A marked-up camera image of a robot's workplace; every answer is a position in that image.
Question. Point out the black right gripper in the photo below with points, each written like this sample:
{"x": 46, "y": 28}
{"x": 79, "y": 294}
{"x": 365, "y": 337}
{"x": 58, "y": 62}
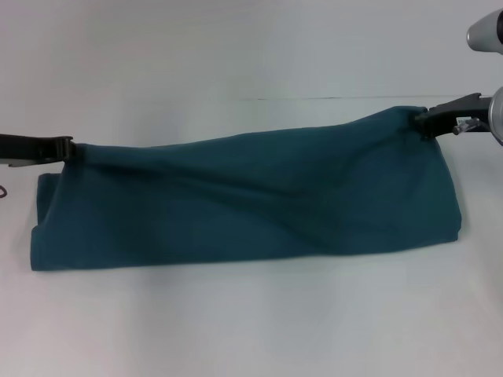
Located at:
{"x": 456, "y": 114}

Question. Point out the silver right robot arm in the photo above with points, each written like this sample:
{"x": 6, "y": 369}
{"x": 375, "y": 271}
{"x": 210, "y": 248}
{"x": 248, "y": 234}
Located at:
{"x": 497, "y": 116}

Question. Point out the teal blue shirt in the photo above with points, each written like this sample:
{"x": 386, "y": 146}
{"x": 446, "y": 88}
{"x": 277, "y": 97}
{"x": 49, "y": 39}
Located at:
{"x": 243, "y": 204}

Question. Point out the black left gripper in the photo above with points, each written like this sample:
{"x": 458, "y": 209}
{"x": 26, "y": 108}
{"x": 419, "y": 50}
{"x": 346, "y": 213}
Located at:
{"x": 25, "y": 151}

